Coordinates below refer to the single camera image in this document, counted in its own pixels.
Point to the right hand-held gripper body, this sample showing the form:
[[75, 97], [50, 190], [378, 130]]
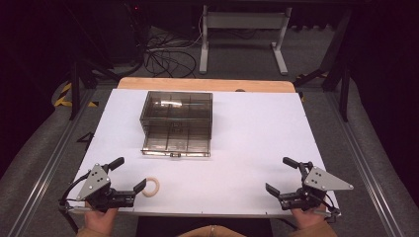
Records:
[[314, 191]]

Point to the clear smoky drawer box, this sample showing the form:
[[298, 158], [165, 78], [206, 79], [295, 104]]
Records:
[[174, 105]]

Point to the black metal stand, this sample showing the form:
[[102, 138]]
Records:
[[344, 92], [75, 85]]

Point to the clear smoky drawer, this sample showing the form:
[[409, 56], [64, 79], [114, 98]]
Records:
[[158, 141]]

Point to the person's right hand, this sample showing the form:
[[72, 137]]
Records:
[[307, 217]]

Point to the person's left hand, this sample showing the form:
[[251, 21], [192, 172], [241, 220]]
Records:
[[99, 221]]

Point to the grey metal desk frame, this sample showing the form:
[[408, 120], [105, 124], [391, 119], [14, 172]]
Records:
[[243, 20]]

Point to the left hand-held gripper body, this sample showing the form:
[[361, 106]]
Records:
[[99, 192]]

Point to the white table sheet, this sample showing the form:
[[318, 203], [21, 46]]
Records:
[[257, 138]]

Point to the yellow black striped floor tape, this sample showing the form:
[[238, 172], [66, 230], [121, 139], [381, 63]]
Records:
[[62, 98]]

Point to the aluminium floor rail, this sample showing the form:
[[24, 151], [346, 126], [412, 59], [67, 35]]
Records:
[[365, 171], [42, 177]]

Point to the person's tan clothing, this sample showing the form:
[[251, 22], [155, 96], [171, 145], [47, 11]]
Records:
[[210, 231]]

